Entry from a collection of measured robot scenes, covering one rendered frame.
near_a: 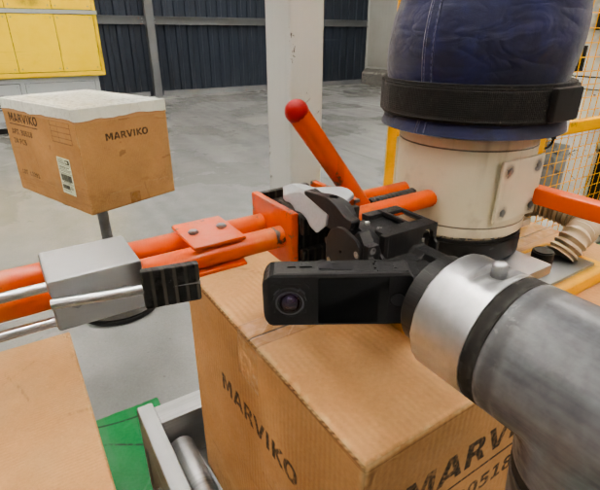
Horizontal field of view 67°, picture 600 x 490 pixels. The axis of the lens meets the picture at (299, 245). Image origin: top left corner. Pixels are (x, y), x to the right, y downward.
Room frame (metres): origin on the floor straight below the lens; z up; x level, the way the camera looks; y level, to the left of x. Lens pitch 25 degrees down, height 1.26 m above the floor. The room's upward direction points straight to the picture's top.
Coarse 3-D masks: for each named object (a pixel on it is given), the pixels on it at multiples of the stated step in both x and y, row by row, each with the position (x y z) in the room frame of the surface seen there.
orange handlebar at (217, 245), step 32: (384, 192) 0.53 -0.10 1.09; (416, 192) 0.52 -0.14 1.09; (544, 192) 0.53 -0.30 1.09; (192, 224) 0.41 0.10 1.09; (224, 224) 0.40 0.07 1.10; (256, 224) 0.44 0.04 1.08; (160, 256) 0.35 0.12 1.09; (192, 256) 0.36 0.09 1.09; (224, 256) 0.37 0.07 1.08; (0, 288) 0.31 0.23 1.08; (0, 320) 0.28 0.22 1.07
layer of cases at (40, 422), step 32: (0, 352) 0.92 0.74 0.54; (32, 352) 0.92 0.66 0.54; (64, 352) 0.92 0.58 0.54; (0, 384) 0.80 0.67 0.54; (32, 384) 0.80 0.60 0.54; (64, 384) 0.80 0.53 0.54; (0, 416) 0.71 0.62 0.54; (32, 416) 0.71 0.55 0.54; (64, 416) 0.71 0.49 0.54; (0, 448) 0.63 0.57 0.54; (32, 448) 0.63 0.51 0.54; (64, 448) 0.63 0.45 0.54; (96, 448) 0.63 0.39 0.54; (0, 480) 0.56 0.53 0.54; (32, 480) 0.56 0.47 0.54; (64, 480) 0.56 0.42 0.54; (96, 480) 0.56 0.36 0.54
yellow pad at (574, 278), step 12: (528, 252) 0.61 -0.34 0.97; (540, 252) 0.54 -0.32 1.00; (552, 252) 0.54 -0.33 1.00; (552, 264) 0.56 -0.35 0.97; (564, 264) 0.56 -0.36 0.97; (576, 264) 0.56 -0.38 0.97; (588, 264) 0.56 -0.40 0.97; (552, 276) 0.52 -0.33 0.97; (564, 276) 0.52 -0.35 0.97; (576, 276) 0.53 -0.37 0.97; (588, 276) 0.53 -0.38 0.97; (564, 288) 0.50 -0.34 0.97; (576, 288) 0.51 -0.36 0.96; (396, 324) 0.44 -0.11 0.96
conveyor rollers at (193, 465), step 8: (176, 440) 0.64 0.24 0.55; (184, 440) 0.64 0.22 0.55; (192, 440) 0.65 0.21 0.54; (176, 448) 0.63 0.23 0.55; (184, 448) 0.62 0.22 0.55; (192, 448) 0.62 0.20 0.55; (184, 456) 0.61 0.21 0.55; (192, 456) 0.61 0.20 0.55; (200, 456) 0.61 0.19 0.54; (184, 464) 0.59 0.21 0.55; (192, 464) 0.59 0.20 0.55; (200, 464) 0.59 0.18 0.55; (184, 472) 0.58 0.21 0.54; (192, 472) 0.57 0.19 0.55; (200, 472) 0.57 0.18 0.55; (208, 472) 0.58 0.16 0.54; (192, 480) 0.56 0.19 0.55; (200, 480) 0.55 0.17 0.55; (208, 480) 0.56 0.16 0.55; (192, 488) 0.54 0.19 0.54; (200, 488) 0.54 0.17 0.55; (208, 488) 0.54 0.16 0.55; (216, 488) 0.55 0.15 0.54
